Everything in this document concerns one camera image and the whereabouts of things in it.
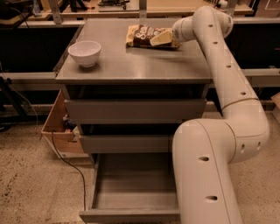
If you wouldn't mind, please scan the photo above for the grey top drawer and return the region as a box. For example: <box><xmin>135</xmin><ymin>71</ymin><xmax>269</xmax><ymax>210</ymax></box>
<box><xmin>65</xmin><ymin>84</ymin><xmax>206</xmax><ymax>124</ymax></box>

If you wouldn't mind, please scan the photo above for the grey bottom drawer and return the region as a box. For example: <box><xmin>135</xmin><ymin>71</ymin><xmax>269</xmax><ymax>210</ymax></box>
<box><xmin>80</xmin><ymin>153</ymin><xmax>180</xmax><ymax>223</ymax></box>

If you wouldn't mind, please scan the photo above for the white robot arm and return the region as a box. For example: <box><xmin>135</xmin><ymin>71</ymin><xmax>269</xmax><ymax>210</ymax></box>
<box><xmin>172</xmin><ymin>6</ymin><xmax>270</xmax><ymax>224</ymax></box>

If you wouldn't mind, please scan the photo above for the grey metal rail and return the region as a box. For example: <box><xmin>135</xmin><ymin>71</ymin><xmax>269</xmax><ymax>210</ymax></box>
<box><xmin>0</xmin><ymin>68</ymin><xmax>280</xmax><ymax>91</ymax></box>

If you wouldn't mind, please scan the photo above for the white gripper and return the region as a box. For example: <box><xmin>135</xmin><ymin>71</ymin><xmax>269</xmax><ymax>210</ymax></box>
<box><xmin>150</xmin><ymin>17</ymin><xmax>195</xmax><ymax>46</ymax></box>

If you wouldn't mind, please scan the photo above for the grey drawer cabinet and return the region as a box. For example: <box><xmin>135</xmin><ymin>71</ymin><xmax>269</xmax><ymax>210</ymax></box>
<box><xmin>55</xmin><ymin>18</ymin><xmax>216</xmax><ymax>165</ymax></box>

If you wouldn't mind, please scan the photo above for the cardboard box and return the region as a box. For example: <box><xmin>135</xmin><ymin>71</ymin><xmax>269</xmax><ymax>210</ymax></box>
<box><xmin>41</xmin><ymin>91</ymin><xmax>88</xmax><ymax>158</ymax></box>

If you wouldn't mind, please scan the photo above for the brown chip bag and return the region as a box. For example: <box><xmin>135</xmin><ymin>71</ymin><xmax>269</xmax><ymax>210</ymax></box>
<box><xmin>126</xmin><ymin>24</ymin><xmax>180</xmax><ymax>49</ymax></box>

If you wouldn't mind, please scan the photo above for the grey middle drawer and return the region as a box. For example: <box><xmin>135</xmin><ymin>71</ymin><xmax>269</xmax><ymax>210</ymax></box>
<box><xmin>80</xmin><ymin>123</ymin><xmax>178</xmax><ymax>154</ymax></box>

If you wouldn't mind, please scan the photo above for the wooden workbench in background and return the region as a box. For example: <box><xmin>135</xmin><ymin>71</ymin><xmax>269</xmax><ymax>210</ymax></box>
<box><xmin>29</xmin><ymin>0</ymin><xmax>254</xmax><ymax>21</ymax></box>

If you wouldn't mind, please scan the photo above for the black cable on floor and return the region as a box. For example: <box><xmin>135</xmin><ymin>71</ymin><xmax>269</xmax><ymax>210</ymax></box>
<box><xmin>51</xmin><ymin>129</ymin><xmax>88</xmax><ymax>212</ymax></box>

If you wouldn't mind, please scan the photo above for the white bowl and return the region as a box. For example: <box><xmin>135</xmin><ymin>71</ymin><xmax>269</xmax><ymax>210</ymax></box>
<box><xmin>68</xmin><ymin>40</ymin><xmax>102</xmax><ymax>67</ymax></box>

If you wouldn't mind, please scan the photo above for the grey drawer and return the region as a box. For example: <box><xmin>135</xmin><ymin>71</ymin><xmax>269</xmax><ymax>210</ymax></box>
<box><xmin>65</xmin><ymin>84</ymin><xmax>206</xmax><ymax>124</ymax></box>
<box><xmin>80</xmin><ymin>153</ymin><xmax>180</xmax><ymax>223</ymax></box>
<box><xmin>80</xmin><ymin>123</ymin><xmax>178</xmax><ymax>154</ymax></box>

